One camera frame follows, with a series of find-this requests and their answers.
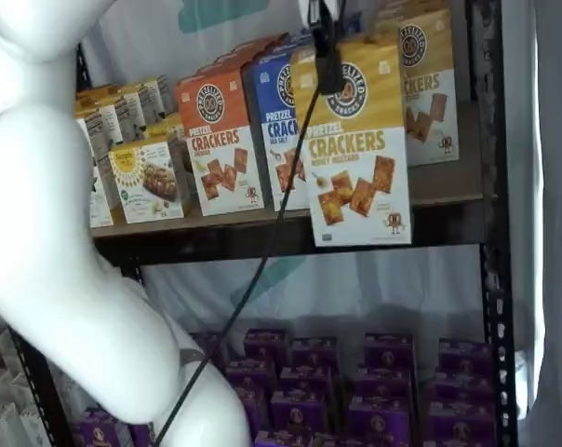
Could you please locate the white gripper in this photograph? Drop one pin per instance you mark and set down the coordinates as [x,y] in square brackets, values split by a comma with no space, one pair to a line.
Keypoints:
[304,8]

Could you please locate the yellow honey mustard cracker box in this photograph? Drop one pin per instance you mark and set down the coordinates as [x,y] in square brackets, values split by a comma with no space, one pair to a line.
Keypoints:
[416,6]
[355,186]
[432,116]

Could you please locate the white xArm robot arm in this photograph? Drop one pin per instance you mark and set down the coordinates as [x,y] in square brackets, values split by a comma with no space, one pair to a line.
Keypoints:
[53,233]

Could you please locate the blue sea salt cracker box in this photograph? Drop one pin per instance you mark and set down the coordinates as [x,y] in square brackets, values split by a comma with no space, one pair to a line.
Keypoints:
[267,153]
[281,49]

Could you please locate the orange cheddar cracker box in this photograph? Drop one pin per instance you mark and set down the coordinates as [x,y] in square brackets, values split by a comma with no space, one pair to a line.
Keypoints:
[216,153]
[239,58]
[262,42]

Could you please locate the Simple Mills almond bar box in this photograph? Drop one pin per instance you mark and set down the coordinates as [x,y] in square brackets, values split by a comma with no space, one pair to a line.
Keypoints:
[162,134]
[146,186]
[173,118]

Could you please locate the brown wooden shelf board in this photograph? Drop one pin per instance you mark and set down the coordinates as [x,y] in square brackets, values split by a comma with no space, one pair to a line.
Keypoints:
[444,186]

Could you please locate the Simple Mills Sweet Thins box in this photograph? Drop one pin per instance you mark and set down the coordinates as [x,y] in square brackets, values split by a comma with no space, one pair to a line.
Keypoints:
[102,123]
[150,102]
[127,114]
[102,186]
[167,93]

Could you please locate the purple Annie's box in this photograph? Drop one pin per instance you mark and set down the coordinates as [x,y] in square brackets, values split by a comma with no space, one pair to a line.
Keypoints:
[209,349]
[464,356]
[258,410]
[379,419]
[314,356]
[388,351]
[290,440]
[306,384]
[299,412]
[460,421]
[365,442]
[267,347]
[99,430]
[462,386]
[142,437]
[384,386]
[253,377]

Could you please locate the black metal shelving rack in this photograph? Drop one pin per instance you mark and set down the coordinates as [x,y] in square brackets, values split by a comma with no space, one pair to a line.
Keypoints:
[448,223]

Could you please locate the white fabric backdrop teal logo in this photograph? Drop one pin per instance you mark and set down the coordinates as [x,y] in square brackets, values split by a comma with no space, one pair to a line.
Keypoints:
[355,288]

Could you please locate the grey white curtain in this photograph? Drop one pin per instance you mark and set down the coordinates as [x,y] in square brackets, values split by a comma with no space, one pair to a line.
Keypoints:
[551,186]

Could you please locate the white cartons stack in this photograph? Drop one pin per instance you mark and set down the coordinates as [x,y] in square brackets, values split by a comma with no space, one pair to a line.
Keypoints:
[11,396]

